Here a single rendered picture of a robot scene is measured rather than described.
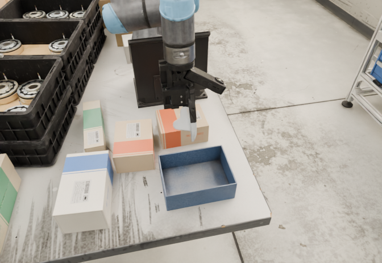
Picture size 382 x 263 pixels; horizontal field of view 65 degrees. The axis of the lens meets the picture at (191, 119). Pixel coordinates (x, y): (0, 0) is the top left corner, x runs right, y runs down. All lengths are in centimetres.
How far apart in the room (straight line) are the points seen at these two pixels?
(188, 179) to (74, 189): 32
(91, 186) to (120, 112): 42
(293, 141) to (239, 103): 51
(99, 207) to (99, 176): 10
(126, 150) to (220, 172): 30
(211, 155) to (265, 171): 98
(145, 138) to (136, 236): 29
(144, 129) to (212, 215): 34
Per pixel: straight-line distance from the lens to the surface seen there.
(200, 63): 113
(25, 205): 100
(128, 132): 99
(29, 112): 91
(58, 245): 90
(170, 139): 99
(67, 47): 118
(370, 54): 236
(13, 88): 117
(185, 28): 68
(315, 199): 187
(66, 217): 84
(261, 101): 239
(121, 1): 79
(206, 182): 93
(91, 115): 111
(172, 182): 93
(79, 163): 91
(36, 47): 145
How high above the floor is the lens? 145
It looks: 42 degrees down
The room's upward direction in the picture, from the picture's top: straight up
